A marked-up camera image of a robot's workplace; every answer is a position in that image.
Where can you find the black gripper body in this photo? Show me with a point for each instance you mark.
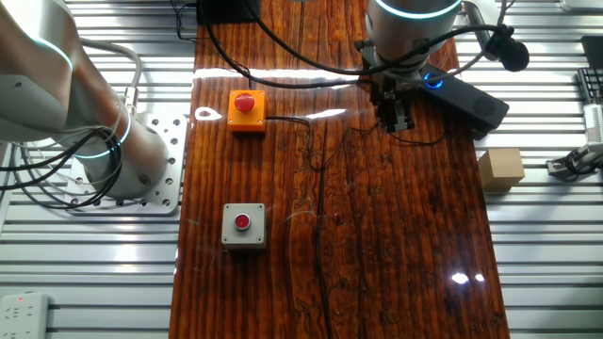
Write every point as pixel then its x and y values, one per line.
pixel 388 94

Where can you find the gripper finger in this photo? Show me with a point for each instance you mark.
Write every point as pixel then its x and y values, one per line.
pixel 405 117
pixel 388 120

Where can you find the blue-lit speaker knob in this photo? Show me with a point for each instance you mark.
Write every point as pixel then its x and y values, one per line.
pixel 434 85

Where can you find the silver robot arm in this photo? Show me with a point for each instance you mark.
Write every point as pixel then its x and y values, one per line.
pixel 47 85

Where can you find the black speaker bar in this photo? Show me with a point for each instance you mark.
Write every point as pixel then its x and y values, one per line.
pixel 471 101

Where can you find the small wooden block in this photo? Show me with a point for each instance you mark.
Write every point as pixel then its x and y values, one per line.
pixel 500 168

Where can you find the brown wooden board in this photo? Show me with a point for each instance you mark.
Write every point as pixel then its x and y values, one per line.
pixel 400 235

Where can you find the orange emergency stop button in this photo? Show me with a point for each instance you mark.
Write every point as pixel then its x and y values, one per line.
pixel 246 110

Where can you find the black clamp tool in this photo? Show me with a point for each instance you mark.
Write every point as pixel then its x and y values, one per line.
pixel 572 162

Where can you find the grey box red button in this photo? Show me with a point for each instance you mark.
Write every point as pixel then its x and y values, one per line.
pixel 243 226

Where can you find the black keyboard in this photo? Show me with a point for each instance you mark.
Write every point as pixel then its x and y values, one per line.
pixel 591 85

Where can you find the dark flat panel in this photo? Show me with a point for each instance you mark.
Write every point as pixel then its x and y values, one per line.
pixel 592 49

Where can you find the white power strip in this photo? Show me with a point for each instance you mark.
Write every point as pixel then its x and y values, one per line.
pixel 21 315

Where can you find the silver finned camera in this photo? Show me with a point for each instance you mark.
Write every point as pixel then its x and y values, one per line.
pixel 594 123

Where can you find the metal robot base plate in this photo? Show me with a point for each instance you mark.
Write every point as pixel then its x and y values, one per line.
pixel 167 141

